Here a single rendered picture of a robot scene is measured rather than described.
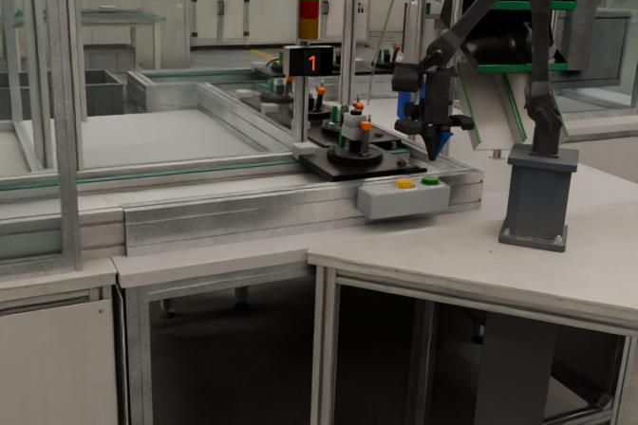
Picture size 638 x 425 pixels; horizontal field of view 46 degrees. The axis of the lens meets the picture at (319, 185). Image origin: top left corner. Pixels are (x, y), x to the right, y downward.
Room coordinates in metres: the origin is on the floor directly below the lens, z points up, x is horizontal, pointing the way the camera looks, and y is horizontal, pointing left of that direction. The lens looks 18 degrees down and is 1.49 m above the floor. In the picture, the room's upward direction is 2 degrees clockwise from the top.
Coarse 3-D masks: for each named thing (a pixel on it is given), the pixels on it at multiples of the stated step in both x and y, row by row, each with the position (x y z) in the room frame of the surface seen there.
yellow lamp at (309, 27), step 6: (300, 18) 1.92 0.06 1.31; (300, 24) 1.92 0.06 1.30; (306, 24) 1.91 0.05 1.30; (312, 24) 1.91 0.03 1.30; (318, 24) 1.93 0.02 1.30; (300, 30) 1.92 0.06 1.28; (306, 30) 1.91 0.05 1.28; (312, 30) 1.91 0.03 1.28; (300, 36) 1.92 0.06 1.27; (306, 36) 1.91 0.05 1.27; (312, 36) 1.91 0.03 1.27
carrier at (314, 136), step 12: (336, 108) 2.17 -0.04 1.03; (348, 108) 2.14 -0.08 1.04; (324, 120) 2.13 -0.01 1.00; (336, 120) 2.17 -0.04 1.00; (312, 132) 2.13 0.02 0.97; (324, 132) 2.10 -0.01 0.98; (336, 132) 2.08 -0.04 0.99; (372, 132) 2.16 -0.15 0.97; (384, 132) 2.16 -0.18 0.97; (324, 144) 1.99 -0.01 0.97; (336, 144) 2.00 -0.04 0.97; (384, 144) 2.06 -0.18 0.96
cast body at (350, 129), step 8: (352, 112) 1.85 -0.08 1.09; (360, 112) 1.85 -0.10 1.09; (344, 120) 1.87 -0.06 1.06; (352, 120) 1.84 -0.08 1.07; (360, 120) 1.85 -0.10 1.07; (344, 128) 1.87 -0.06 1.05; (352, 128) 1.84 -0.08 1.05; (344, 136) 1.87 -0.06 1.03; (352, 136) 1.83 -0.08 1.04; (360, 136) 1.84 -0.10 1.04
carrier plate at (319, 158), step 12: (372, 144) 2.01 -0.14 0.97; (300, 156) 1.87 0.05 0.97; (312, 156) 1.87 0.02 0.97; (324, 156) 1.88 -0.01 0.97; (384, 156) 1.90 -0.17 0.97; (396, 156) 1.90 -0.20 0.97; (312, 168) 1.81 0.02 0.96; (324, 168) 1.77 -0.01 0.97; (336, 168) 1.77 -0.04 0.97; (348, 168) 1.77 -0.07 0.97; (360, 168) 1.78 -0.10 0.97; (372, 168) 1.78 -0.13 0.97; (384, 168) 1.79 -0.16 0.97; (396, 168) 1.79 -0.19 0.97; (408, 168) 1.80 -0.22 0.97; (336, 180) 1.71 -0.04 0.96
